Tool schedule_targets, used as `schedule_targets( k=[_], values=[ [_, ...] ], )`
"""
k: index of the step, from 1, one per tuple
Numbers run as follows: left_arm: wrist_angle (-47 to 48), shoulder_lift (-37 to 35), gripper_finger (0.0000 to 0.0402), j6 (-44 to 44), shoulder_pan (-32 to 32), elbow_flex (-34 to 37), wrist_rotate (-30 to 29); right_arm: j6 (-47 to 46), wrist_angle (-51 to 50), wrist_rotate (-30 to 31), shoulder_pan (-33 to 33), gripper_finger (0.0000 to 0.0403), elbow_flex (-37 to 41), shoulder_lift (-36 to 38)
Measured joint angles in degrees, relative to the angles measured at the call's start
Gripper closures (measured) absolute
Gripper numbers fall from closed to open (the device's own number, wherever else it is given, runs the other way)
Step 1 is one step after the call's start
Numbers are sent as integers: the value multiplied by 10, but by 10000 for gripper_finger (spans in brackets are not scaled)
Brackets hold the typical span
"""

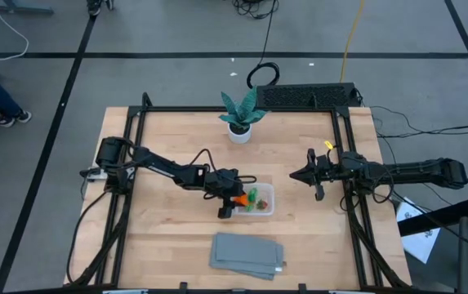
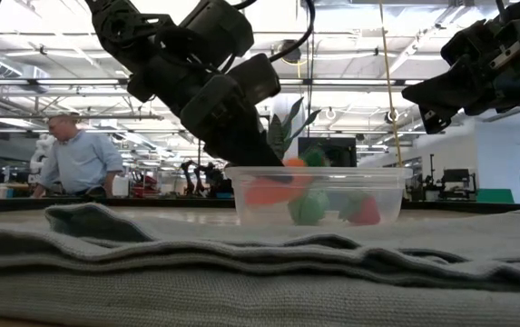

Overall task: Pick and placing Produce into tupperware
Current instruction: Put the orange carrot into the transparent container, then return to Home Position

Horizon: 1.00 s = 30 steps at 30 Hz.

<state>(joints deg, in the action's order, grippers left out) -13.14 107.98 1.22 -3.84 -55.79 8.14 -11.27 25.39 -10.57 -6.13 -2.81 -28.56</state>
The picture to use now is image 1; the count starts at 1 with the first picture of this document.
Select white plant pot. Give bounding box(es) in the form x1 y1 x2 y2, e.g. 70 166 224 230
227 122 253 145

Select clear plastic tupperware container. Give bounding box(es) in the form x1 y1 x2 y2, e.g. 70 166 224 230
233 181 276 216

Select black cable under left arm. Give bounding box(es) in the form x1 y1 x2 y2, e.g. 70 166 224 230
65 189 112 285

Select grey folded cloth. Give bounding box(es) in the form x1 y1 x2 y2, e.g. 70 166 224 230
209 244 287 281
214 232 285 267

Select black perforated computer case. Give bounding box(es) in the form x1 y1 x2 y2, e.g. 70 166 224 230
255 82 362 109

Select green toy cucumber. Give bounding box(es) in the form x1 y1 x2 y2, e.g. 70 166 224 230
245 187 258 212

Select thin black cables bundle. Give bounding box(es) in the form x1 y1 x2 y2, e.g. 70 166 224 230
368 105 468 140

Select white printed paper sheet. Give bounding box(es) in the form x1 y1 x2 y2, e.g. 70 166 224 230
395 197 441 265

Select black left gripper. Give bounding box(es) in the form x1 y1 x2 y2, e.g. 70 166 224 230
207 168 246 220

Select person's feet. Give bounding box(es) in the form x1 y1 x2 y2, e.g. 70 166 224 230
86 0 115 17

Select yellow cable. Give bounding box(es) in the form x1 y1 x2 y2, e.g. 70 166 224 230
339 0 366 83

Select white power strip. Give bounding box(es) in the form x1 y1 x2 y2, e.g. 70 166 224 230
85 166 109 181

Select grey table foot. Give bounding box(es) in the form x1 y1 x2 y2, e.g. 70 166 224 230
0 0 55 16

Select black aluminium table frame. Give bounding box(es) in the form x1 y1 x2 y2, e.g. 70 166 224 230
64 91 412 292

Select green artificial plant leaves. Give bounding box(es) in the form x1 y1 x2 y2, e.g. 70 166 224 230
218 87 268 127

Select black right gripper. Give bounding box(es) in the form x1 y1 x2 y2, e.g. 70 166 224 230
289 148 341 202

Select white floor cable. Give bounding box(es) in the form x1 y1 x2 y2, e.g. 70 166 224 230
0 0 30 62

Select black coiled floor cable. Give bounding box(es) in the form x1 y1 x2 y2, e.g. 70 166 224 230
232 0 281 90

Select black beam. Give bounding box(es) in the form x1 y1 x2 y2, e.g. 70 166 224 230
396 197 468 238

